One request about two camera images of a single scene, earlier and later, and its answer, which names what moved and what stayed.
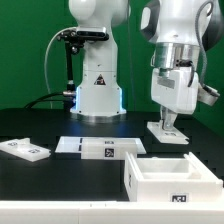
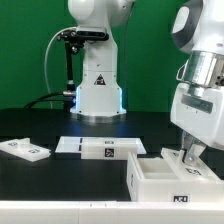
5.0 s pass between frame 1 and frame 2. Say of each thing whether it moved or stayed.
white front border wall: stayed
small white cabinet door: stayed
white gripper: moved
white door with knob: moved
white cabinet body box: stayed
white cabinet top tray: stayed
